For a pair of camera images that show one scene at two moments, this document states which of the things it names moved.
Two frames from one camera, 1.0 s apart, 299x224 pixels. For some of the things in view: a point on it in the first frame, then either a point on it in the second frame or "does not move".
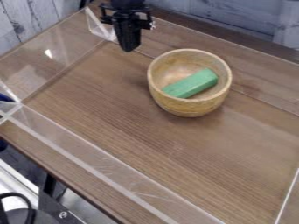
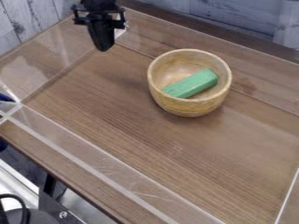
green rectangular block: (191, 84) does not move
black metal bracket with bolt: (49, 206) does not move
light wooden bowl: (176, 65) does not move
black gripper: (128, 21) -> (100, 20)
